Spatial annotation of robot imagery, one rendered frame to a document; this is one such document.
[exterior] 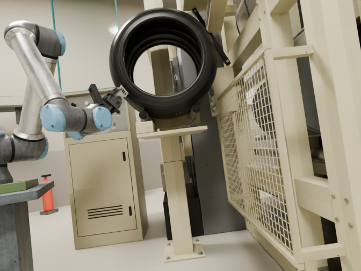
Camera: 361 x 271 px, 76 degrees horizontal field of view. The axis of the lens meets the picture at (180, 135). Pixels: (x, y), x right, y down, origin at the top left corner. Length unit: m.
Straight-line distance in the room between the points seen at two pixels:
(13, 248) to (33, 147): 0.50
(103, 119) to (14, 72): 3.75
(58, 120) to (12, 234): 0.72
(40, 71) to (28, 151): 0.60
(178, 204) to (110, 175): 0.67
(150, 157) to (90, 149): 2.44
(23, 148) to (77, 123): 0.66
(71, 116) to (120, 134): 1.13
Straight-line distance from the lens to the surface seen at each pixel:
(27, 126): 1.48
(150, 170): 4.38
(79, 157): 2.07
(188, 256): 1.68
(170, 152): 1.57
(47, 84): 0.98
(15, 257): 1.44
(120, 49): 1.33
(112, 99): 1.17
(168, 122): 1.56
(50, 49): 1.36
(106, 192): 2.03
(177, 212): 1.63
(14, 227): 1.41
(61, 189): 4.29
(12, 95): 4.52
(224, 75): 1.61
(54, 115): 0.86
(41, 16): 4.94
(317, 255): 0.90
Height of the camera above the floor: 0.71
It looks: 3 degrees up
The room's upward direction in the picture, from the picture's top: 7 degrees counter-clockwise
